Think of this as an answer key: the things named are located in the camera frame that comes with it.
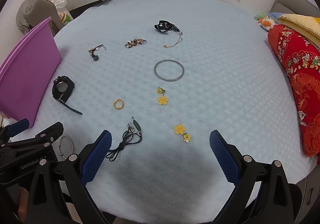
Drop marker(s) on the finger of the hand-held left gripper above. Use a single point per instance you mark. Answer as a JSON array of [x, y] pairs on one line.
[[17, 126], [51, 131]]

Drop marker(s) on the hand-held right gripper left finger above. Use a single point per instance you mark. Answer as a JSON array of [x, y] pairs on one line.
[[96, 157]]

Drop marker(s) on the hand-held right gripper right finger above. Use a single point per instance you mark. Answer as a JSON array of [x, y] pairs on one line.
[[225, 157]]

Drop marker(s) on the black wrist watch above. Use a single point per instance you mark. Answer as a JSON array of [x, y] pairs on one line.
[[56, 89]]

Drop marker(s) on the yellow flower earring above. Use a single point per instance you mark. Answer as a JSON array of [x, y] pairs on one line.
[[179, 129], [163, 100]]

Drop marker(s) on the purple plastic basin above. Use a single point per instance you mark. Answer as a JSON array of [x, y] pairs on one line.
[[25, 69]]

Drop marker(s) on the person's left hand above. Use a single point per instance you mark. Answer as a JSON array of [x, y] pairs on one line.
[[23, 201]]

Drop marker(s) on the light blue bed blanket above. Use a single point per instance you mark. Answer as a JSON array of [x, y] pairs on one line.
[[225, 89]]

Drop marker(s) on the large silver bangle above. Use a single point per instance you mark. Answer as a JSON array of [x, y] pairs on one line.
[[154, 69]]

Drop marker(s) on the grey cloth on chair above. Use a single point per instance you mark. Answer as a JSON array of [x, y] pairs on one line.
[[21, 14]]

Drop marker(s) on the red printed blanket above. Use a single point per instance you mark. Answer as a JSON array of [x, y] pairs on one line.
[[300, 69]]

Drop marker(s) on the grey chair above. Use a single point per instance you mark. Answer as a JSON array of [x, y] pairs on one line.
[[42, 11]]

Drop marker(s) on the white plastic bag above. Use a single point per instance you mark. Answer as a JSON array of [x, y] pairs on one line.
[[63, 11]]

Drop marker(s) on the white orange plush toy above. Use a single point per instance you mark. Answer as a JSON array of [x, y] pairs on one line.
[[267, 23]]

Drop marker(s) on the green plush toy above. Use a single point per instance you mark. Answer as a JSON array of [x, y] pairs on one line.
[[260, 16]]

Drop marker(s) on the yellow folded blanket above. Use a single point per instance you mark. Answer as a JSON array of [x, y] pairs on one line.
[[302, 25]]

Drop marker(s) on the grey padded headboard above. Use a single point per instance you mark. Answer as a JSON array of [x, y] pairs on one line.
[[292, 1]]

